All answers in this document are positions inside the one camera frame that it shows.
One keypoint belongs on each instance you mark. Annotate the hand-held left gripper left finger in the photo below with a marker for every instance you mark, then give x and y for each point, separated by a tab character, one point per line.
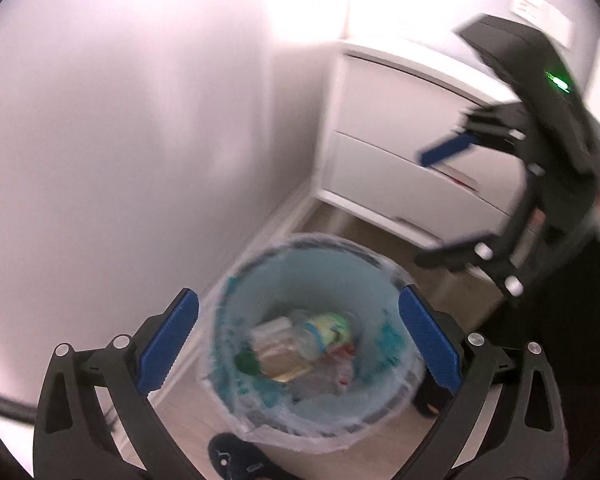
167	342

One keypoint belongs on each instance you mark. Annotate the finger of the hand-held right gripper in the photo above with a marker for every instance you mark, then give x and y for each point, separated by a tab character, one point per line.
460	255
447	149

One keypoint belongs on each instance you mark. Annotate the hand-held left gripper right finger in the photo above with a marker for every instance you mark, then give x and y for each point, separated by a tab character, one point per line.
430	340

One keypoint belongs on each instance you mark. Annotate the blue trash bin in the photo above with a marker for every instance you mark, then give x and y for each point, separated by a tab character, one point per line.
260	300

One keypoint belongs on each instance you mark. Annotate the clear green-label plastic bottle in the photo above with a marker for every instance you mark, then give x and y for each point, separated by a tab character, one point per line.
325	332

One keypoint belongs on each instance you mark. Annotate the yellow carton box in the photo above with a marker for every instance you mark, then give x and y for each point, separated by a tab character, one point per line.
285	367

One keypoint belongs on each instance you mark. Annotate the white nightstand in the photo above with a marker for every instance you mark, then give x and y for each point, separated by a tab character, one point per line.
380	110

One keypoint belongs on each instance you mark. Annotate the white wardrobe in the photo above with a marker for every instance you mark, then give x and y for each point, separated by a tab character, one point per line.
130	135

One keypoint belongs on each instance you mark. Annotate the white wall socket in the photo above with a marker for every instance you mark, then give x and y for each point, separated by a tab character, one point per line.
527	6

